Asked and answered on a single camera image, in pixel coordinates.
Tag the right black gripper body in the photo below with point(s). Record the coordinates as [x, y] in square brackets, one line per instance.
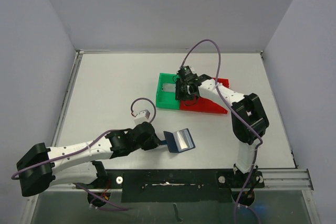
[180, 89]

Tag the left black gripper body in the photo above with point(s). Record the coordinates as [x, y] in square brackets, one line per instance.
[149, 144]

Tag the blue leather card holder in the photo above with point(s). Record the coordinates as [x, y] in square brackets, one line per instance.
[178, 141]

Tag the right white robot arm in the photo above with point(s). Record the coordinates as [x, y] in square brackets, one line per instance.
[249, 119]

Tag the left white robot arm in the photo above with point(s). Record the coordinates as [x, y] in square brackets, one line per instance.
[42, 166]

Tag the silver card in green bin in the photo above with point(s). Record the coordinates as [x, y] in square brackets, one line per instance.
[168, 87]

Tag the green plastic bin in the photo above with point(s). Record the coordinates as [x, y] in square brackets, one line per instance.
[166, 100]

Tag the middle red plastic bin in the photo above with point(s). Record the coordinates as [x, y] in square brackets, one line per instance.
[199, 105]

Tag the red plastic bin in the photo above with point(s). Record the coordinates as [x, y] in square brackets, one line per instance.
[199, 105]
[218, 108]

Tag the right red plastic bin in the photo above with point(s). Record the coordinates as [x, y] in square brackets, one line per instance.
[218, 108]

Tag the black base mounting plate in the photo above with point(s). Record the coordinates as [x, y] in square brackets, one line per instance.
[179, 185]

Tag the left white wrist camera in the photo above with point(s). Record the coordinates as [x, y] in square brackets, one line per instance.
[140, 117]

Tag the aluminium front rail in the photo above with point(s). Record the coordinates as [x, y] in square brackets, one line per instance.
[286, 179]

